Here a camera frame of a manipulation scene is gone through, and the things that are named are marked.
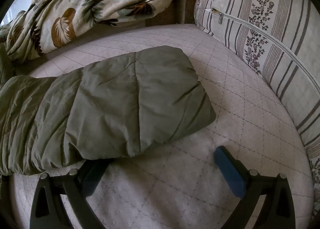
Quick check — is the olive green puffer jacket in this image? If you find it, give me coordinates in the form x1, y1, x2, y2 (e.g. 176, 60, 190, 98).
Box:
1, 46, 216, 176

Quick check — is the quilted beige mattress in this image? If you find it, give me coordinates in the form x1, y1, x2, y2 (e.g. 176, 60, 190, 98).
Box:
10, 23, 316, 229

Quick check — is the striped floral pillow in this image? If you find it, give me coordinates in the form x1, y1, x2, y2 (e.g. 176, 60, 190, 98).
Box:
194, 0, 320, 190

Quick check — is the leaf print blanket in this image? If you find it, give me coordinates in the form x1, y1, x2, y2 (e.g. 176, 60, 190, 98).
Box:
1, 0, 173, 62

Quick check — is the brown wooden headboard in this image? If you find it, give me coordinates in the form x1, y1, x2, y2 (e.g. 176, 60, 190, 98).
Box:
145, 0, 196, 27

